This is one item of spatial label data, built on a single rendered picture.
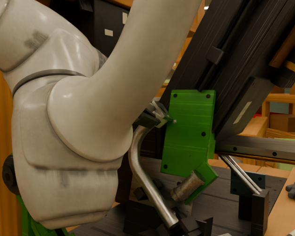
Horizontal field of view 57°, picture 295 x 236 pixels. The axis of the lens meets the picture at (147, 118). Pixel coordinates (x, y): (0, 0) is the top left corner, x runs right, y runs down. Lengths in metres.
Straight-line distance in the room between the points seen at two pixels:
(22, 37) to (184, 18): 0.19
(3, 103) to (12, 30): 0.38
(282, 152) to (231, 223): 0.26
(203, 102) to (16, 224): 0.53
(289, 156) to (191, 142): 0.23
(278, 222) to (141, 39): 0.76
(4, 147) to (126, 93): 0.53
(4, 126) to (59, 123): 0.47
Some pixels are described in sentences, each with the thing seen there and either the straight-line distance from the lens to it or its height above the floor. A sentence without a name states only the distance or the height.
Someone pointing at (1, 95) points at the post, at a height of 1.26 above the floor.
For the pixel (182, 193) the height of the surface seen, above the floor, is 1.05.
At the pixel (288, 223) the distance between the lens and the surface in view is 0.91.
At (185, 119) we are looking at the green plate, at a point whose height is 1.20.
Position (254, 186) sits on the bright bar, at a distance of 0.79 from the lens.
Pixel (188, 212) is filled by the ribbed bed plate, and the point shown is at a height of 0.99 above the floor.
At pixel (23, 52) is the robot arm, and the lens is 0.35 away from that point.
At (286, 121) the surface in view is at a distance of 3.78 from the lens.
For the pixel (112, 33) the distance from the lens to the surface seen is 0.76.
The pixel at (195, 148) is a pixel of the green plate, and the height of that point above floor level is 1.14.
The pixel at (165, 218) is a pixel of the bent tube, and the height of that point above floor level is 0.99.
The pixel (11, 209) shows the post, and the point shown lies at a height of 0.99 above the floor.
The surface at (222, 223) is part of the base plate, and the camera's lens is 0.85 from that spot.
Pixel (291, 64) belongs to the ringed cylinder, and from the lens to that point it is 0.81.
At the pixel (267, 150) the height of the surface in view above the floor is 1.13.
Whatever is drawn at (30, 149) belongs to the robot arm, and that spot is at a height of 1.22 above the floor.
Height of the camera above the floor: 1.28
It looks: 6 degrees down
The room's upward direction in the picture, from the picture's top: straight up
